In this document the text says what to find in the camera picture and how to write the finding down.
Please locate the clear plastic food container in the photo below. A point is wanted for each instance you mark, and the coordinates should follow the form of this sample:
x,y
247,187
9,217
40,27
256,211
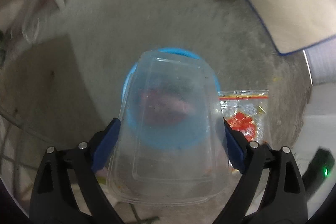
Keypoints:
x,y
170,161

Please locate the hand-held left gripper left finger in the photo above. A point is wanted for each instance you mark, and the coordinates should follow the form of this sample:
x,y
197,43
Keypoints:
x,y
105,145

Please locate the blue round bowl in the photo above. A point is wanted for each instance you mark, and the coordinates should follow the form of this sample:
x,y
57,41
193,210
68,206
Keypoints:
x,y
126,85

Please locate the clear zip bag red print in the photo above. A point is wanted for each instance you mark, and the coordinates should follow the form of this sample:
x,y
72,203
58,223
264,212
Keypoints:
x,y
244,121

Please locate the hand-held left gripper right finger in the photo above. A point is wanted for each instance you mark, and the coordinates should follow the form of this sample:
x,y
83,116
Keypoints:
x,y
236,153

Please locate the white mattress blue edge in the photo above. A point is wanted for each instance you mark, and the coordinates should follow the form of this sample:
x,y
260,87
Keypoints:
x,y
288,3

